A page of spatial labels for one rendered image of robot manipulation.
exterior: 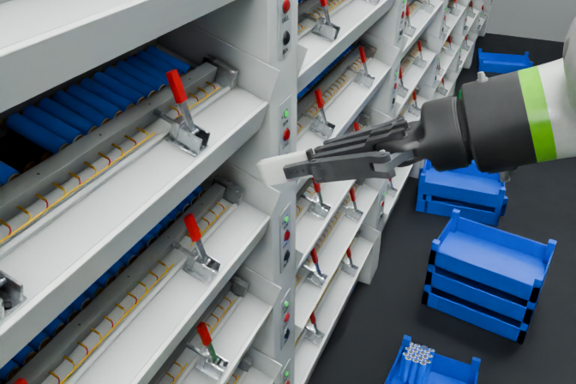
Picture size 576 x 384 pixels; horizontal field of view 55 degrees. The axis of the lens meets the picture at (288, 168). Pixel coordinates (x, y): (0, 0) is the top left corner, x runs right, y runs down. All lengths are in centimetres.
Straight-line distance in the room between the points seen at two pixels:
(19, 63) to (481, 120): 39
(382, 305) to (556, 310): 52
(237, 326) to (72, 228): 46
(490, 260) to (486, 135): 122
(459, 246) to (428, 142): 123
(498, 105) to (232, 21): 36
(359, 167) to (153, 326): 30
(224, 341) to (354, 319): 86
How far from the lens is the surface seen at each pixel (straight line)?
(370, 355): 163
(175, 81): 60
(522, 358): 173
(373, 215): 166
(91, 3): 48
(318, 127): 105
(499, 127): 54
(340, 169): 58
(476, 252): 176
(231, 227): 81
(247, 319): 94
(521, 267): 176
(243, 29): 73
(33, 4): 46
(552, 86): 55
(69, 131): 59
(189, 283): 73
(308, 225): 112
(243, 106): 72
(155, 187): 57
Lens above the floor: 123
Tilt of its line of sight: 31 degrees down
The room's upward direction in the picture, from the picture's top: straight up
